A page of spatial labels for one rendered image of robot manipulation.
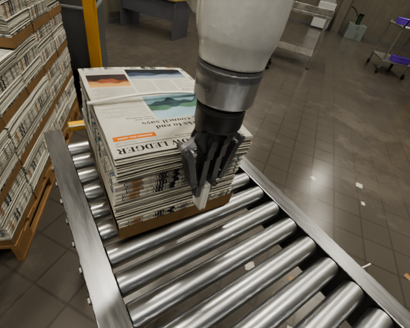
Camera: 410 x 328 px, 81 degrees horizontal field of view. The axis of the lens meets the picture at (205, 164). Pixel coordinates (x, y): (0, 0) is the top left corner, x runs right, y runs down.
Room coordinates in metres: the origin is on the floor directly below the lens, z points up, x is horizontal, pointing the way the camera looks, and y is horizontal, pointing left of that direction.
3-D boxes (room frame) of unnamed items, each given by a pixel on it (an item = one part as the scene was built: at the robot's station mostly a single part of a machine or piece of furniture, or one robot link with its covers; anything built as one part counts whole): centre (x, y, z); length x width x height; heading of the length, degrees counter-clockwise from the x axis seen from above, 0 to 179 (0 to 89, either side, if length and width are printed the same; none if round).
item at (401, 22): (6.37, -3.64, 0.54); 1.16 x 0.69 x 1.09; 165
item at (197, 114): (0.34, 0.00, 1.09); 0.08 x 0.07 x 0.09; 131
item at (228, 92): (0.34, 0.00, 1.16); 0.09 x 0.09 x 0.06
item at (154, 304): (0.29, -0.10, 0.77); 0.47 x 0.05 x 0.05; 131
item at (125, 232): (0.42, 0.08, 0.83); 0.29 x 0.16 x 0.04; 127
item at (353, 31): (10.63, -4.18, 0.46); 0.95 x 0.76 x 0.91; 164
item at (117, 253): (0.39, -0.01, 0.77); 0.47 x 0.05 x 0.05; 131
